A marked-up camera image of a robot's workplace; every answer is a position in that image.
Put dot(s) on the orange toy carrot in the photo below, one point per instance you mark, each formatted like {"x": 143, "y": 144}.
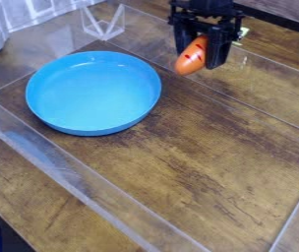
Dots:
{"x": 191, "y": 60}

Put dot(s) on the blue round tray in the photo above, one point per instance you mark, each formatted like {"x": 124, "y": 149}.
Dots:
{"x": 93, "y": 93}

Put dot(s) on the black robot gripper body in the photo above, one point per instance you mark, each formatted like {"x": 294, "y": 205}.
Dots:
{"x": 205, "y": 14}

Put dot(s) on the clear acrylic barrier wall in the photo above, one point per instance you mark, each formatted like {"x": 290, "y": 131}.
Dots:
{"x": 201, "y": 178}

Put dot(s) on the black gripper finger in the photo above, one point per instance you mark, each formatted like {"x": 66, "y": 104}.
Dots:
{"x": 217, "y": 47}
{"x": 184, "y": 36}

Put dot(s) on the black bar at back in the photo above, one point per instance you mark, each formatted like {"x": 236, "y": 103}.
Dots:
{"x": 268, "y": 17}

